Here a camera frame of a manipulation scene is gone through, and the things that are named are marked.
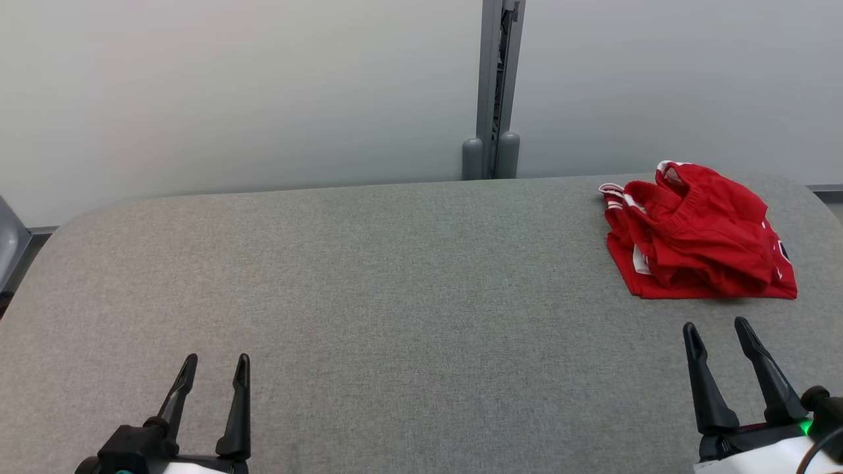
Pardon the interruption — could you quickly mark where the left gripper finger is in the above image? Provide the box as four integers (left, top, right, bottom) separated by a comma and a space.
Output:
146, 354, 199, 440
216, 354, 252, 460

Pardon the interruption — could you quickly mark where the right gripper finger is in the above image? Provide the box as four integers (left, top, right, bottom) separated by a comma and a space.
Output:
734, 317, 810, 425
683, 322, 740, 435

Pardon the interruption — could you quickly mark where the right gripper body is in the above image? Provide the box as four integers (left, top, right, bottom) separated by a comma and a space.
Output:
698, 417, 813, 462

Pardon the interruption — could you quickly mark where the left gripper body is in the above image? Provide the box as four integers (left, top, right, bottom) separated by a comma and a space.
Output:
177, 454, 252, 474

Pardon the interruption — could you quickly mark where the red and white jacket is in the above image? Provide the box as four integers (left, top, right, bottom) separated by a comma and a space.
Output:
598, 160, 799, 301

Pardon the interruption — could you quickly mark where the grey curved panel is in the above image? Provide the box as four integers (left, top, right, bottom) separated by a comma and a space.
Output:
0, 196, 32, 294

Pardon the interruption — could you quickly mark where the thin black cable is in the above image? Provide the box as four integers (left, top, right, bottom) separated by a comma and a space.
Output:
796, 427, 843, 474

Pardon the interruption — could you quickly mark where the grey cylindrical post foot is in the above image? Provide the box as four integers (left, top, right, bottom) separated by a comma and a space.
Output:
461, 137, 485, 181
497, 132, 522, 179

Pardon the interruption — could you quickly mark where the grey metal partition post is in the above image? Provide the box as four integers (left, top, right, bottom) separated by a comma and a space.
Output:
476, 0, 526, 180

